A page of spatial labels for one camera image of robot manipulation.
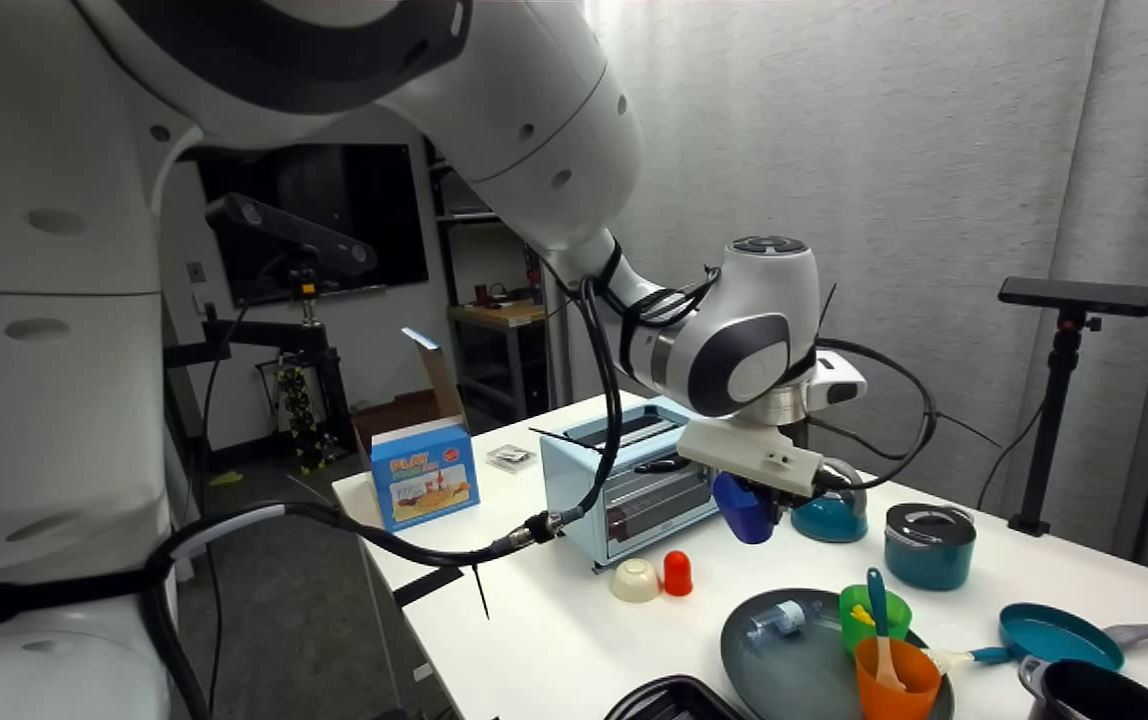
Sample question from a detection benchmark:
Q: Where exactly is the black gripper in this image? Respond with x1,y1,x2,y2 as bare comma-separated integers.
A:
772,348,866,422

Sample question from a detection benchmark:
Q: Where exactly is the blue cup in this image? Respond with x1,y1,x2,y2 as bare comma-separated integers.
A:
713,473,777,545

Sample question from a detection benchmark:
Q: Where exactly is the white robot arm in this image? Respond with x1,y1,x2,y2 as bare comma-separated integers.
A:
0,0,853,720

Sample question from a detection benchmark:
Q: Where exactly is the green cup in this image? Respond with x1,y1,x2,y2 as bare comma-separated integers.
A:
841,585,910,652

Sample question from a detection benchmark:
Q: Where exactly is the orange cup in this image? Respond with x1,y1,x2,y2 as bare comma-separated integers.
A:
853,636,945,720

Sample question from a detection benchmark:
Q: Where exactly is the black tray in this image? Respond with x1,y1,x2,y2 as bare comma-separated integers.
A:
604,670,742,720

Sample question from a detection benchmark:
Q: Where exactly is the teal bowl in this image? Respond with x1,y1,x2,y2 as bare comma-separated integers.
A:
791,460,866,545

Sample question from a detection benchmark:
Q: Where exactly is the teal pot with lid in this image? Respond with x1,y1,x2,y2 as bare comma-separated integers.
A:
885,502,975,591

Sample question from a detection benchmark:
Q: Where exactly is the light blue toaster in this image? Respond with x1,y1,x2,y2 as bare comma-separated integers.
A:
539,398,714,569

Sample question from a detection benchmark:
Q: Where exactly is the blue spoon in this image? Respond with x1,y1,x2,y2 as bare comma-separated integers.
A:
866,569,889,636

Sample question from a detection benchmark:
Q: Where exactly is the red small bottle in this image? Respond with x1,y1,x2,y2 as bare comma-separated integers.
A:
660,550,697,596

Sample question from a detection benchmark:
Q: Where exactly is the white round lid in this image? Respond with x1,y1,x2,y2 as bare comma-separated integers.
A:
606,561,660,603

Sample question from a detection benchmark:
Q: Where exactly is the teal frying pan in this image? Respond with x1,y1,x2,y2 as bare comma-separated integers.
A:
972,603,1148,670

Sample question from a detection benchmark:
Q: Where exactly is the wooden shelf cart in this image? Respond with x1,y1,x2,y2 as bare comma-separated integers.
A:
449,298,547,429

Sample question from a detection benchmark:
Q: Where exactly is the black pot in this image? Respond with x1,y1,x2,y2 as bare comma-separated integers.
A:
1017,657,1148,720

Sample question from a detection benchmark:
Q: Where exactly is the cardboard box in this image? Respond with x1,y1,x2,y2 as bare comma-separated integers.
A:
351,328,462,445

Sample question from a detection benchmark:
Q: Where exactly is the blue picture box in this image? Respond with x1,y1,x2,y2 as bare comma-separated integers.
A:
372,420,479,531

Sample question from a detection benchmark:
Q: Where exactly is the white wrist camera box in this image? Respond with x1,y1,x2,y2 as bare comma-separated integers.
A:
675,420,819,496

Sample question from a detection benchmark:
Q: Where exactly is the black camera on stand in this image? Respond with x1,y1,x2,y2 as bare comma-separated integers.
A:
997,276,1148,537

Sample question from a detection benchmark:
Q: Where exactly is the wall monitor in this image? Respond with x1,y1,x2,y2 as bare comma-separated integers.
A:
193,144,426,306

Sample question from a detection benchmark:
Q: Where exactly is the black camera on tripod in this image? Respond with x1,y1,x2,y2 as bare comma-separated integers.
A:
165,192,376,455

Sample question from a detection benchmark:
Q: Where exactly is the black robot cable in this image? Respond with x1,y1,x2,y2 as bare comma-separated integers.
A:
135,276,629,720

